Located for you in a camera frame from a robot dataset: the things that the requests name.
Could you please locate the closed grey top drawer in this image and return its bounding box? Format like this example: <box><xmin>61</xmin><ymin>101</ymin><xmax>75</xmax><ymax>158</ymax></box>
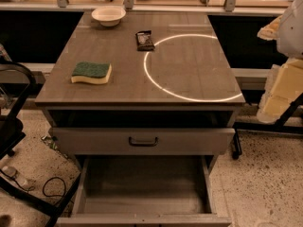
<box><xmin>49</xmin><ymin>128</ymin><xmax>235</xmax><ymax>155</ymax></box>

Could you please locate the black floor cable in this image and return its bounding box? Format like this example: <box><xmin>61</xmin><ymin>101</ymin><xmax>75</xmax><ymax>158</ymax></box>
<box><xmin>41</xmin><ymin>176</ymin><xmax>68</xmax><ymax>199</ymax></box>

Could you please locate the dark rxbar chocolate wrapper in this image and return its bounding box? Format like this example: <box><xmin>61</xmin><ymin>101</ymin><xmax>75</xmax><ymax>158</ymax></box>
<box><xmin>135</xmin><ymin>30</ymin><xmax>155</xmax><ymax>51</ymax></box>

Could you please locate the green yellow sponge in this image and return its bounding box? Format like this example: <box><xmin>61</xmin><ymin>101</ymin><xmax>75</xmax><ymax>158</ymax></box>
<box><xmin>71</xmin><ymin>61</ymin><xmax>112</xmax><ymax>85</ymax></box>

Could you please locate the white bowl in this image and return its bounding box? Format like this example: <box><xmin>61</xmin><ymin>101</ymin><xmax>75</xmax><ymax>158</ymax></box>
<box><xmin>92</xmin><ymin>6</ymin><xmax>126</xmax><ymax>27</ymax></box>

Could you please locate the black chair frame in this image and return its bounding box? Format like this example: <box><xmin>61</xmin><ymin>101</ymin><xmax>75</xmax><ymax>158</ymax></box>
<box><xmin>0</xmin><ymin>58</ymin><xmax>80</xmax><ymax>227</ymax></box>

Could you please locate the open grey middle drawer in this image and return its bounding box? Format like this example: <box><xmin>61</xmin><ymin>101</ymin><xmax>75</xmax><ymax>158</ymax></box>
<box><xmin>56</xmin><ymin>156</ymin><xmax>231</xmax><ymax>227</ymax></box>

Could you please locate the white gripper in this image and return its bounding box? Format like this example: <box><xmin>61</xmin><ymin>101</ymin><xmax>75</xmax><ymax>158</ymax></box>
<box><xmin>257</xmin><ymin>0</ymin><xmax>303</xmax><ymax>124</ymax></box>

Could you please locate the grey wooden drawer cabinet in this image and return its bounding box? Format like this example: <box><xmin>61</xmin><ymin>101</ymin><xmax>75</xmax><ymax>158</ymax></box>
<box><xmin>34</xmin><ymin>10</ymin><xmax>246</xmax><ymax>163</ymax></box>

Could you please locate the black metal stand leg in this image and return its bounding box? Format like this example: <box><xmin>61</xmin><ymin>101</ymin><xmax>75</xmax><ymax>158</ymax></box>
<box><xmin>232</xmin><ymin>94</ymin><xmax>303</xmax><ymax>160</ymax></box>

